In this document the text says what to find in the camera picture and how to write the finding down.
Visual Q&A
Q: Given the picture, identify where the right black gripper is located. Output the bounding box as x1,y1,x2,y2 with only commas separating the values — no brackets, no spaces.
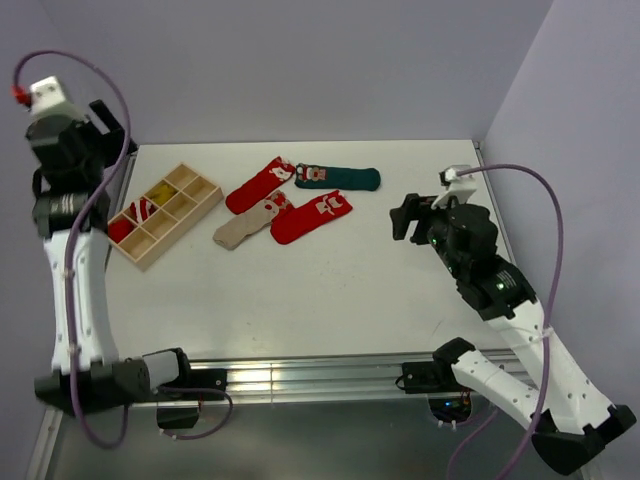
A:
389,191,467,278

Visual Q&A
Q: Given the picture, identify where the yellow sock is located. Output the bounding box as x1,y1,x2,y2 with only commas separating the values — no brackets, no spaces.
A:
147,184,177,206

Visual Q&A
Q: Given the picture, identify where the red white striped sock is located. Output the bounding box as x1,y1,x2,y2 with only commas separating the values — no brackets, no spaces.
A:
129,197,156,224

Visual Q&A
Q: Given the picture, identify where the red sock with santa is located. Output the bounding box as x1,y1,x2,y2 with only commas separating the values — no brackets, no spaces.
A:
108,218,135,244

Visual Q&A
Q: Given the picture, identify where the wooden compartment tray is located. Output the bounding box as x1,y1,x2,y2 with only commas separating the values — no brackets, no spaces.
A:
108,163,225,271

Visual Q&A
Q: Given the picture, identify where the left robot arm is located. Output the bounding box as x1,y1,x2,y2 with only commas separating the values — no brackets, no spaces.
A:
26,99,195,417

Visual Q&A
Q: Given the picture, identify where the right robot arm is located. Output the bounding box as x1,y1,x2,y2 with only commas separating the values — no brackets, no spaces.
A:
390,193,637,475

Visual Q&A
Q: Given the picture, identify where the dark green sock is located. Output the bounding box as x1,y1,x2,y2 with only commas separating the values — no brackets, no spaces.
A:
295,163,381,192

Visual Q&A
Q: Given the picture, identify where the red sock centre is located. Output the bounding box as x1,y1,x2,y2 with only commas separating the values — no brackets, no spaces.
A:
270,190,353,245

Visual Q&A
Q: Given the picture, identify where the red sock upper left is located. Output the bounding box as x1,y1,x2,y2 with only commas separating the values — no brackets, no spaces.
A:
225,156,295,215

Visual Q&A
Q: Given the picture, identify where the beige sock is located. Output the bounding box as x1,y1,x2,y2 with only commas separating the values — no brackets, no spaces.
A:
213,190,294,250

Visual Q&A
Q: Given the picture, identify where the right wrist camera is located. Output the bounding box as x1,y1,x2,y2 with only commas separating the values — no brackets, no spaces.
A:
431,165,477,210

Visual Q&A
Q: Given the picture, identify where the aluminium front rail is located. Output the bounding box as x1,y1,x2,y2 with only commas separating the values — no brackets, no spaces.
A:
107,352,531,409

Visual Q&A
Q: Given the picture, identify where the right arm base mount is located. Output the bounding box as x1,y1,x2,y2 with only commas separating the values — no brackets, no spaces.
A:
394,361,473,429

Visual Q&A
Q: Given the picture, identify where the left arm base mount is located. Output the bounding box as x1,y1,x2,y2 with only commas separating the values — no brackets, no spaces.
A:
156,368,233,436

